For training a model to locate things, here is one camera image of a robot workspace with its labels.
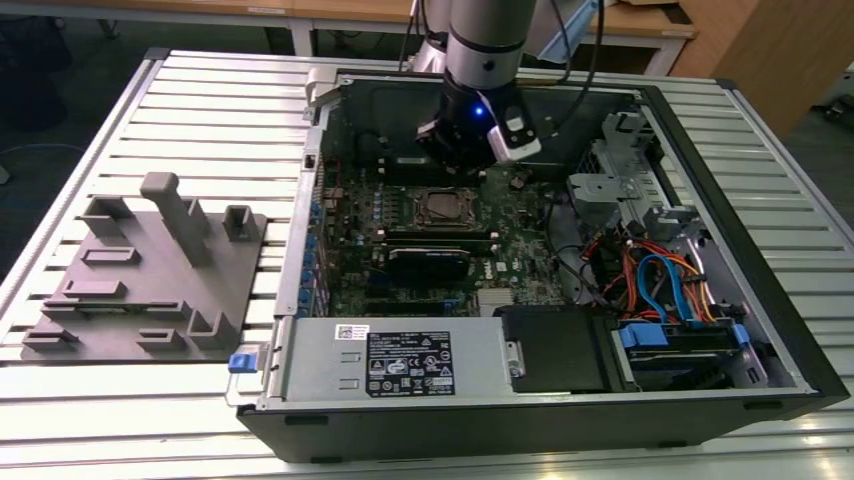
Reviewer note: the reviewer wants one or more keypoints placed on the metal locking lever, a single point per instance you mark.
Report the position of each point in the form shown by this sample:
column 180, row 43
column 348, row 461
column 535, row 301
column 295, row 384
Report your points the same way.
column 450, row 228
column 447, row 189

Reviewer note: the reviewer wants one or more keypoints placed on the silver CPU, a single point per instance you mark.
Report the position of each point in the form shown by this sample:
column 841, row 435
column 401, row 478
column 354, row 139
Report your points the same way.
column 446, row 207

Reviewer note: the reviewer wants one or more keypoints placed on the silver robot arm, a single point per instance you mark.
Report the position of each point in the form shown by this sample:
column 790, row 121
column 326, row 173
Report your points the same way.
column 490, row 45

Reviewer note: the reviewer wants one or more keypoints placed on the CPU socket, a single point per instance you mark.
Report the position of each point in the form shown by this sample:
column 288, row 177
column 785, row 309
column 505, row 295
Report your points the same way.
column 418, row 225

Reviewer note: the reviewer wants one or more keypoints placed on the metal drive cage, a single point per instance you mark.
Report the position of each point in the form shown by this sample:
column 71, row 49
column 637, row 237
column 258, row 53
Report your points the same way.
column 621, row 150

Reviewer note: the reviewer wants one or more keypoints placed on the green motherboard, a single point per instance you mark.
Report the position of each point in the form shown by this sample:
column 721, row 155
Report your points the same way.
column 527, row 250

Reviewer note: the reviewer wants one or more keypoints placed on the black graphics card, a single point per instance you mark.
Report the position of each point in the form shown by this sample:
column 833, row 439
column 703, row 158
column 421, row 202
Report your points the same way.
column 427, row 267

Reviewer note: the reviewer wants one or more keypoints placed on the silver chipset heatsink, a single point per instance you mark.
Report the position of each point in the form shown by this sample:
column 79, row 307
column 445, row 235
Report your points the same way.
column 497, row 297

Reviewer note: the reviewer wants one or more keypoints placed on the wooden desk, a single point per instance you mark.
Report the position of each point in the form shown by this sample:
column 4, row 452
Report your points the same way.
column 654, row 27
column 167, row 4

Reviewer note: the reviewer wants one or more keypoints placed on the blue disk carrier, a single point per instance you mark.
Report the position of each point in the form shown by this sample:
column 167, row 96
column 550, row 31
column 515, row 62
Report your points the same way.
column 641, row 335

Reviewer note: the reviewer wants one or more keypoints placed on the silver power supply box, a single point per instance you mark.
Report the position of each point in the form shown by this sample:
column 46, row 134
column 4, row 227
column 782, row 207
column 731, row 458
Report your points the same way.
column 320, row 360

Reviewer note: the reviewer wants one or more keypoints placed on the wooden cabinet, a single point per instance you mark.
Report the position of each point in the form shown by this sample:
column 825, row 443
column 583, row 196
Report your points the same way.
column 781, row 55

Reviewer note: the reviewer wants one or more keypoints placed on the grey parts rack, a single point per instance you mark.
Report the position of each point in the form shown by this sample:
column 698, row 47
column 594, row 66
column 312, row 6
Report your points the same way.
column 154, row 280

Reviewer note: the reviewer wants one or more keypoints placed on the blue case latch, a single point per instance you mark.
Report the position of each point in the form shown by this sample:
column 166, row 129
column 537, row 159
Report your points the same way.
column 242, row 363

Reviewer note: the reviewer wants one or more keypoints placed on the black PC case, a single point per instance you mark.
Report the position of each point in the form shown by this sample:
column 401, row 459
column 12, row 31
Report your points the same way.
column 534, row 430

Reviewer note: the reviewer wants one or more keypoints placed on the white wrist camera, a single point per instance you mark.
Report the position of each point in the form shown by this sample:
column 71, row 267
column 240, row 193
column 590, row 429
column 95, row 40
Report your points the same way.
column 514, row 140

